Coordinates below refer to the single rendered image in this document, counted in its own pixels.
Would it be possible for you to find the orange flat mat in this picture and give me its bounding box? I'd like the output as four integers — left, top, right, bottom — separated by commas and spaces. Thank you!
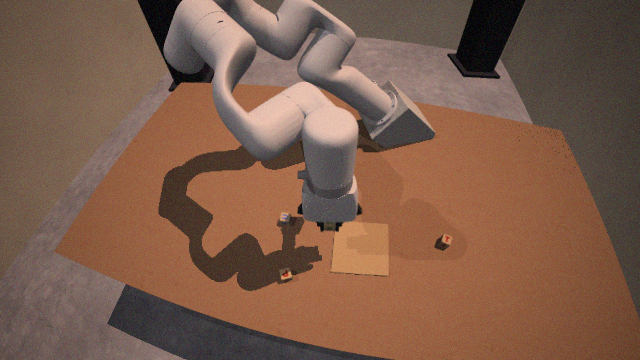
331, 222, 389, 276

